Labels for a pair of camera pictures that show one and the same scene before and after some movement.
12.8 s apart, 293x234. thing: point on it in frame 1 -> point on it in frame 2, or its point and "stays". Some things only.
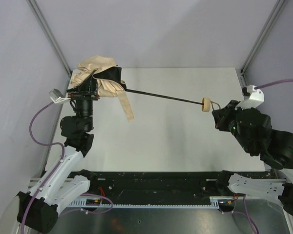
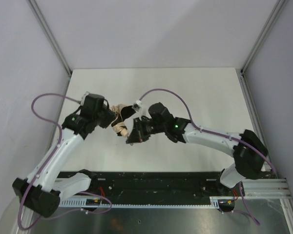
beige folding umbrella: [110, 83] -> [122, 112]
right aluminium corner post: [279, 5] stays
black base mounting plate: [133, 185] stays
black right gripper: [221, 119] -> [140, 130]
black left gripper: [82, 90] -> [108, 118]
